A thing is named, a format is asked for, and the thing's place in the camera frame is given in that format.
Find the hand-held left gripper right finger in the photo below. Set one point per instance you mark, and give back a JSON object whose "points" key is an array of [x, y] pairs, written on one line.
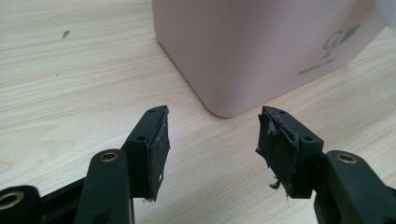
{"points": [[289, 149]]}

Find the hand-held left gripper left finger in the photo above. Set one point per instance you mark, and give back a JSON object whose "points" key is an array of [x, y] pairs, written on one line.
{"points": [[146, 155]]}

